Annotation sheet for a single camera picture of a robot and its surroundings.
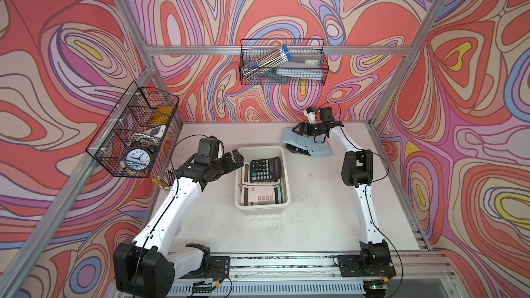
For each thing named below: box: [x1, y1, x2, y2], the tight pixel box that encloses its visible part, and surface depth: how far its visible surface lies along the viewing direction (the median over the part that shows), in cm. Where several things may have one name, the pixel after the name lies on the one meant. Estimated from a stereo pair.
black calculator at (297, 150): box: [285, 143, 312, 156], surface depth 107 cm
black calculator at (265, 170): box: [249, 156, 281, 183], surface depth 95 cm
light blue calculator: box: [282, 127, 334, 156], surface depth 106 cm
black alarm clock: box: [124, 141, 156, 172], surface depth 69 cm
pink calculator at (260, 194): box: [240, 184, 276, 206], surface depth 88 cm
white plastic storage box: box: [233, 145, 291, 216], surface depth 92 cm
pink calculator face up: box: [241, 161, 255, 185], surface depth 95 cm
